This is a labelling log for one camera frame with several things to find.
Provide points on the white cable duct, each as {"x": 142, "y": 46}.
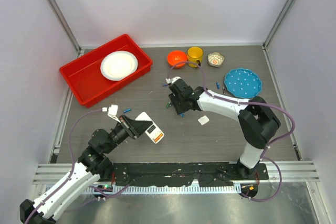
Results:
{"x": 194, "y": 188}

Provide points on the white battery cover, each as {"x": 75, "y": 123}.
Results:
{"x": 203, "y": 120}

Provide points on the patterned small bowl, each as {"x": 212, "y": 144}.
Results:
{"x": 215, "y": 59}

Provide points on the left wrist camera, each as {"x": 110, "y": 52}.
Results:
{"x": 112, "y": 111}

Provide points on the white paper plate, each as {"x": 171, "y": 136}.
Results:
{"x": 118, "y": 65}

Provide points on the yellow mug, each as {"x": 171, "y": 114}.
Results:
{"x": 195, "y": 55}

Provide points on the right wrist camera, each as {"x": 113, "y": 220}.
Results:
{"x": 170, "y": 81}

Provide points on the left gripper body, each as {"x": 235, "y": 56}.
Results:
{"x": 123, "y": 130}

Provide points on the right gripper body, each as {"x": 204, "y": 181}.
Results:
{"x": 178, "y": 103}

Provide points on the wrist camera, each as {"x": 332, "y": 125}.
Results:
{"x": 112, "y": 111}
{"x": 170, "y": 81}

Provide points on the red plastic bin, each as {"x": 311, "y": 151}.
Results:
{"x": 84, "y": 77}

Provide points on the orange bowl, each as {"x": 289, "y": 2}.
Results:
{"x": 177, "y": 58}

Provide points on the blue dotted plate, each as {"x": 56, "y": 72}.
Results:
{"x": 243, "y": 83}

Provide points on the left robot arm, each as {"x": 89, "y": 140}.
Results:
{"x": 91, "y": 166}

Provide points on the orange battery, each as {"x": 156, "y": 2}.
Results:
{"x": 158, "y": 137}

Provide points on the white remote control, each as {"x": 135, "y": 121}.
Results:
{"x": 153, "y": 130}

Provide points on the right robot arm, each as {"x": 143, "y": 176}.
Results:
{"x": 257, "y": 121}

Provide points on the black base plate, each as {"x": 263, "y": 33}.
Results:
{"x": 208, "y": 174}

